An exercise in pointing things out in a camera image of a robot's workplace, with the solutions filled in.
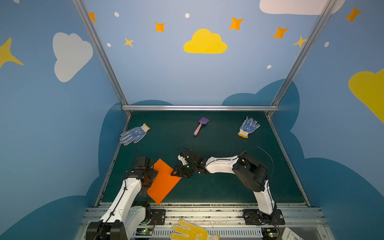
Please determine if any orange square paper sheet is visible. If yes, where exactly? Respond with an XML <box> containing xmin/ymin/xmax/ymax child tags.
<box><xmin>147</xmin><ymin>159</ymin><xmax>182</xmax><ymax>205</ymax></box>

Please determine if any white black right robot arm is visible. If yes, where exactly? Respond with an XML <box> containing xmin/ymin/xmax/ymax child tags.
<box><xmin>171</xmin><ymin>150</ymin><xmax>277</xmax><ymax>217</ymax></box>

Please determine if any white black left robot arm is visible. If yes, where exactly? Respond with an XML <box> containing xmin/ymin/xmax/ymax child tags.
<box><xmin>85</xmin><ymin>157</ymin><xmax>158</xmax><ymax>240</ymax></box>

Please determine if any blue dotted glove left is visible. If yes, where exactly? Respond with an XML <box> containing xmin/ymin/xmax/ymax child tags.
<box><xmin>119</xmin><ymin>123</ymin><xmax>150</xmax><ymax>146</ymax></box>

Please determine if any blue dotted glove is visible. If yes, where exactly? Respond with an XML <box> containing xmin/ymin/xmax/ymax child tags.
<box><xmin>119</xmin><ymin>123</ymin><xmax>150</xmax><ymax>146</ymax></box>
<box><xmin>238</xmin><ymin>117</ymin><xmax>261</xmax><ymax>139</ymax></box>

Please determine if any purple pink toy spatula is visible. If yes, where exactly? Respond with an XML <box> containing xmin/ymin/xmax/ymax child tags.
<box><xmin>193</xmin><ymin>117</ymin><xmax>209</xmax><ymax>136</ymax></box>

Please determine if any yellow dotted glove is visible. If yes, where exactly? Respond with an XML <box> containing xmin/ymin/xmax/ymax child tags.
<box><xmin>170</xmin><ymin>219</ymin><xmax>221</xmax><ymax>240</ymax></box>

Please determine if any left green circuit board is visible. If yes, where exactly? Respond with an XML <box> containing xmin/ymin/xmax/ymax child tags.
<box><xmin>135</xmin><ymin>228</ymin><xmax>154</xmax><ymax>237</ymax></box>

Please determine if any green circuit board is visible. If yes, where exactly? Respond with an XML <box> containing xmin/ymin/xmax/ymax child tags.
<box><xmin>262</xmin><ymin>228</ymin><xmax>280</xmax><ymax>240</ymax></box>
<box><xmin>135</xmin><ymin>228</ymin><xmax>154</xmax><ymax>237</ymax></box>

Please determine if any blue dotted glove right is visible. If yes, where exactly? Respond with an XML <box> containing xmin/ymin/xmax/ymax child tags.
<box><xmin>238</xmin><ymin>117</ymin><xmax>261</xmax><ymax>139</ymax></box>

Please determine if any right green circuit board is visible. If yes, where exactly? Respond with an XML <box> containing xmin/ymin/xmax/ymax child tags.
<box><xmin>262</xmin><ymin>228</ymin><xmax>280</xmax><ymax>240</ymax></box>

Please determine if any white object bottom right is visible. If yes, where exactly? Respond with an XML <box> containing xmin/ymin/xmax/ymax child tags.
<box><xmin>281</xmin><ymin>227</ymin><xmax>304</xmax><ymax>240</ymax></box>

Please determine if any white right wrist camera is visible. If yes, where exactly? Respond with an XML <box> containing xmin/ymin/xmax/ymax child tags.
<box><xmin>178</xmin><ymin>155</ymin><xmax>188</xmax><ymax>166</ymax></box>

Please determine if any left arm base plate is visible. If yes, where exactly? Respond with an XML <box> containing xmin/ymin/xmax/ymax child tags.
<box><xmin>149</xmin><ymin>209</ymin><xmax>166</xmax><ymax>226</ymax></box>

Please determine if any aluminium front rail base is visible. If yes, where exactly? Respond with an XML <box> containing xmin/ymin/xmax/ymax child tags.
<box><xmin>150</xmin><ymin>203</ymin><xmax>334</xmax><ymax>240</ymax></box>

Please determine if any horizontal aluminium frame rail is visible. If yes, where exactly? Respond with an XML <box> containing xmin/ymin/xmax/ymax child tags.
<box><xmin>122</xmin><ymin>105</ymin><xmax>279</xmax><ymax>112</ymax></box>

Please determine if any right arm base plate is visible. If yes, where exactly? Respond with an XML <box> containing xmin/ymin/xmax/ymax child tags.
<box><xmin>243</xmin><ymin>209</ymin><xmax>286</xmax><ymax>226</ymax></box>

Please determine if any right aluminium frame post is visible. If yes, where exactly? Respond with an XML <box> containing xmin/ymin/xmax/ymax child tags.
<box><xmin>267</xmin><ymin>0</ymin><xmax>337</xmax><ymax>119</ymax></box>

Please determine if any aluminium frame post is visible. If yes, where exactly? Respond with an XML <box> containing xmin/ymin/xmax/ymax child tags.
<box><xmin>72</xmin><ymin>0</ymin><xmax>128</xmax><ymax>107</ymax></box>
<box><xmin>267</xmin><ymin>0</ymin><xmax>337</xmax><ymax>119</ymax></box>

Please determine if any left aluminium frame post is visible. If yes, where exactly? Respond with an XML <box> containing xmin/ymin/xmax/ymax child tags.
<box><xmin>72</xmin><ymin>0</ymin><xmax>128</xmax><ymax>107</ymax></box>

